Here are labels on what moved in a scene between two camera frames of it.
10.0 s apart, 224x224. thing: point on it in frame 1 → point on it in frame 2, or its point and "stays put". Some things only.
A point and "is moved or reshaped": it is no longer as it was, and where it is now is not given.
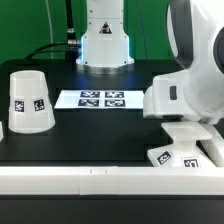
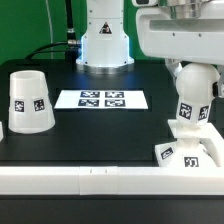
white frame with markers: x=111 y=180 stays put
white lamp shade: x=30 y=110 stays put
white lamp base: x=184 y=151 is moved or reshaped
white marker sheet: x=100 y=99 stays put
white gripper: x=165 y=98 → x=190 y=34
